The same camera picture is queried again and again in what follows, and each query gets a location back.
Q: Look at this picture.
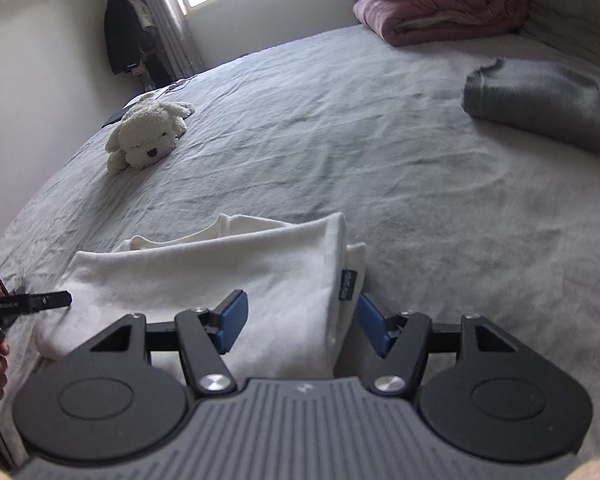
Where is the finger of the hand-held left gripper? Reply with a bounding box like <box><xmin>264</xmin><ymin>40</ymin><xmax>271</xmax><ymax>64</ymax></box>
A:
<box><xmin>30</xmin><ymin>290</ymin><xmax>73</xmax><ymax>312</ymax></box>

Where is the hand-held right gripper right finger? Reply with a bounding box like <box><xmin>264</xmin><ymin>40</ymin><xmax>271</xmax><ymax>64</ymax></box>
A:
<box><xmin>357</xmin><ymin>292</ymin><xmax>511</xmax><ymax>396</ymax></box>

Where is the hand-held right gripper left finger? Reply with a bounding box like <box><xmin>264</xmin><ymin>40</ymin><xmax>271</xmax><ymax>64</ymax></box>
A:
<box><xmin>90</xmin><ymin>289</ymin><xmax>250</xmax><ymax>395</ymax></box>

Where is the white printed sweatshirt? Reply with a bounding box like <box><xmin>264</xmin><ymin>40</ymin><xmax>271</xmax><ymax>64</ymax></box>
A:
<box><xmin>34</xmin><ymin>212</ymin><xmax>368</xmax><ymax>376</ymax></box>

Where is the grey bed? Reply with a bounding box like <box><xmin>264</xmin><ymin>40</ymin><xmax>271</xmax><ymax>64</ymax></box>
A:
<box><xmin>0</xmin><ymin>22</ymin><xmax>600</xmax><ymax>461</ymax></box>

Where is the white plush dog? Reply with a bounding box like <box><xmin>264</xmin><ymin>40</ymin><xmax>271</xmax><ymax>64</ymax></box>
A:
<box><xmin>105</xmin><ymin>99</ymin><xmax>196</xmax><ymax>176</ymax></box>

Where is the black tablet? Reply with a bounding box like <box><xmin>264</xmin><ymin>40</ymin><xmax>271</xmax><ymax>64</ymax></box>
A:
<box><xmin>101</xmin><ymin>107</ymin><xmax>138</xmax><ymax>128</ymax></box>

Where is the dark hanging jacket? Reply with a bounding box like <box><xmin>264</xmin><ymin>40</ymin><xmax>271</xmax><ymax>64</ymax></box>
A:
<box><xmin>103</xmin><ymin>0</ymin><xmax>173</xmax><ymax>86</ymax></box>

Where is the grey folded sweater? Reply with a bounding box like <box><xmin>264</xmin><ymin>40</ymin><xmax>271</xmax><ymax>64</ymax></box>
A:
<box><xmin>461</xmin><ymin>57</ymin><xmax>600</xmax><ymax>153</ymax></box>

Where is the grey patterned curtain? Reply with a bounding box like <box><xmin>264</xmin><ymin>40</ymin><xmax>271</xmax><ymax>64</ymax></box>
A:
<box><xmin>107</xmin><ymin>0</ymin><xmax>206</xmax><ymax>78</ymax></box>

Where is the light hanging garment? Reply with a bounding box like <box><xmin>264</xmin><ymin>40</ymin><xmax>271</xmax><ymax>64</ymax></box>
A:
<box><xmin>130</xmin><ymin>0</ymin><xmax>156</xmax><ymax>31</ymax></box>

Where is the pink folded quilt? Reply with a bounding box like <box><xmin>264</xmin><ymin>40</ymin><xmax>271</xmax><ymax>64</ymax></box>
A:
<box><xmin>353</xmin><ymin>0</ymin><xmax>529</xmax><ymax>47</ymax></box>

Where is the grey padded headboard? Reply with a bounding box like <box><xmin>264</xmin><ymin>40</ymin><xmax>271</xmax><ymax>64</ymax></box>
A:
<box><xmin>520</xmin><ymin>0</ymin><xmax>600</xmax><ymax>71</ymax></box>

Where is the phone with cable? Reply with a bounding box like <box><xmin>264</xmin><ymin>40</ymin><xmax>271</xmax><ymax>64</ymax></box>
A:
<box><xmin>152</xmin><ymin>75</ymin><xmax>198</xmax><ymax>93</ymax></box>

